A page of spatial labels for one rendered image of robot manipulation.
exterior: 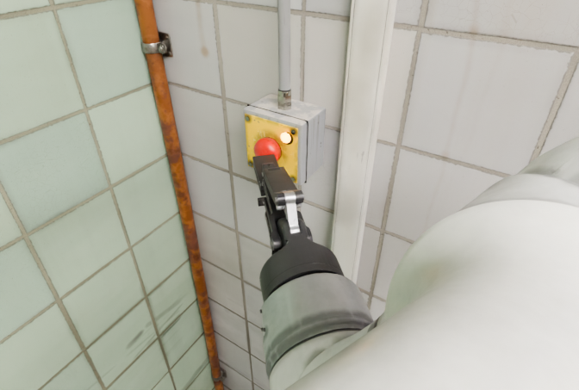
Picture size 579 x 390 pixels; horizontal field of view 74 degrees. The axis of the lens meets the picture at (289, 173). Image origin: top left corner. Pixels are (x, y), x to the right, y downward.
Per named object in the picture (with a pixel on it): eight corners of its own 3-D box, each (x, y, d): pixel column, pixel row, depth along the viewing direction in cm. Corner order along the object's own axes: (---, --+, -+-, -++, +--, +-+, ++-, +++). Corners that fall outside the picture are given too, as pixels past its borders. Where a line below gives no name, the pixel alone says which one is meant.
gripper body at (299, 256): (264, 276, 30) (248, 204, 37) (267, 340, 35) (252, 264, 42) (354, 261, 31) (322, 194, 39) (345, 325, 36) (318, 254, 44)
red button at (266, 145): (265, 152, 58) (264, 128, 56) (288, 160, 56) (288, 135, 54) (251, 164, 55) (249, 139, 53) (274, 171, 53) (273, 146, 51)
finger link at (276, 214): (273, 254, 37) (273, 244, 36) (256, 185, 46) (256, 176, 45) (312, 248, 38) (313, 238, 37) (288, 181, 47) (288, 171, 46)
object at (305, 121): (271, 148, 65) (270, 91, 59) (324, 165, 60) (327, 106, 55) (244, 168, 60) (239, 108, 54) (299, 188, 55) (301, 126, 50)
